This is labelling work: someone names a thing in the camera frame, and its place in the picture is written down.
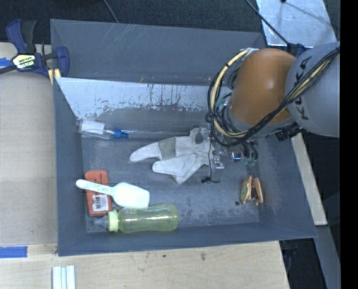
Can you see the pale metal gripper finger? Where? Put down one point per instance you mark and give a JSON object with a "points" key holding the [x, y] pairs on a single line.
{"points": [[217, 171]]}

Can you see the toy burger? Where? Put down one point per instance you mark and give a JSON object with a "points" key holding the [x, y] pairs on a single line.
{"points": [[251, 191]]}

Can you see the white cloth glove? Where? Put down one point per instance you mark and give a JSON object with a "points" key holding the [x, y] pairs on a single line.
{"points": [[175, 156]]}

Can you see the yellow-green baby bottle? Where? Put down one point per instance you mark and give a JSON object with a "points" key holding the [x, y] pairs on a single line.
{"points": [[148, 218]]}

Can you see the white plastic scoop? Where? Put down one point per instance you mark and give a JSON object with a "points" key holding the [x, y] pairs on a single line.
{"points": [[130, 195]]}

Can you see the grey metal bin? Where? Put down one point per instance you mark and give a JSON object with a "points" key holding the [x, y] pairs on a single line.
{"points": [[154, 56]]}

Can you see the orange flat block with barcode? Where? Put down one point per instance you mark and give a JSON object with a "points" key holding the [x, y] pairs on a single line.
{"points": [[95, 178]]}

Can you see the clear plastic bottle blue cap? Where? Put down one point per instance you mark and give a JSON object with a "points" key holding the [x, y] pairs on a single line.
{"points": [[94, 129]]}

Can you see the black cylinder on white bracket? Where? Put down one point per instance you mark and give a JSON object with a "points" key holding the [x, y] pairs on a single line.
{"points": [[287, 132]]}

